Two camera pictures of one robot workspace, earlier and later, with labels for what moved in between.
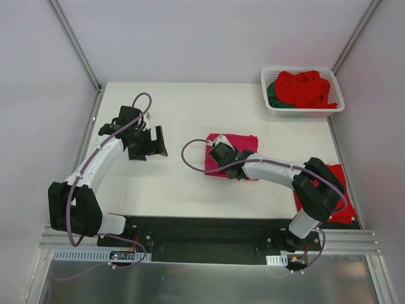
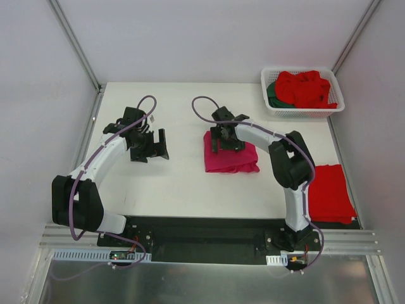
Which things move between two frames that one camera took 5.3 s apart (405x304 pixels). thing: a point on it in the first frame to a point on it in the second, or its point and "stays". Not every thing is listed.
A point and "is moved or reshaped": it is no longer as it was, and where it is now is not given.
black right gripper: [233, 171] to [226, 141]
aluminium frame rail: [350, 241] stays
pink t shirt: [243, 142] is moved or reshaped
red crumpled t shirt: [304, 90] stays
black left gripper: [152, 144] stays
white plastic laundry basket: [268, 75] stays
